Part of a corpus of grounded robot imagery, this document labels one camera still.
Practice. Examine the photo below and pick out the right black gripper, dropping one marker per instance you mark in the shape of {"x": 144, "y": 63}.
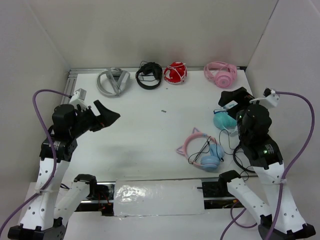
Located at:
{"x": 240, "y": 92}

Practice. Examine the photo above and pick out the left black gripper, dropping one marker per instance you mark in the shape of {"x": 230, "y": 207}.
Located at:
{"x": 105, "y": 119}

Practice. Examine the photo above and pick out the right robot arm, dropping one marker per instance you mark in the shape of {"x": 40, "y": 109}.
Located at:
{"x": 279, "y": 217}

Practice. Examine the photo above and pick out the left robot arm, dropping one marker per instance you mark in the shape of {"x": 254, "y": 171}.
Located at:
{"x": 46, "y": 218}

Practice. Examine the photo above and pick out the teal headphones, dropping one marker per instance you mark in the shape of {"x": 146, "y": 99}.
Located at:
{"x": 224, "y": 122}

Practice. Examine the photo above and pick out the grey white headphones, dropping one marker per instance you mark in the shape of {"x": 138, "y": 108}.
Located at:
{"x": 118, "y": 79}

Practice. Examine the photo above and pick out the red white headphones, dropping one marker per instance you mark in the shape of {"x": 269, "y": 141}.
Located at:
{"x": 175, "y": 73}

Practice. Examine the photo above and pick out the pink blue cat-ear headphones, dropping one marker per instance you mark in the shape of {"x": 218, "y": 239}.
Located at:
{"x": 210, "y": 155}

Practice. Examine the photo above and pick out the black wrapped headphones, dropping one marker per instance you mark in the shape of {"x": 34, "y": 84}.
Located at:
{"x": 149, "y": 72}

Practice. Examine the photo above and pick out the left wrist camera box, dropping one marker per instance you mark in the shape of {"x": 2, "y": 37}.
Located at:
{"x": 78, "y": 98}

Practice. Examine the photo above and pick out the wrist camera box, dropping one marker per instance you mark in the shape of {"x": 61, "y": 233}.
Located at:
{"x": 269, "y": 100}
{"x": 78, "y": 98}

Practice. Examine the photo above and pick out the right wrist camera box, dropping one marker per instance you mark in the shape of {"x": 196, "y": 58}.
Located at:
{"x": 269, "y": 100}

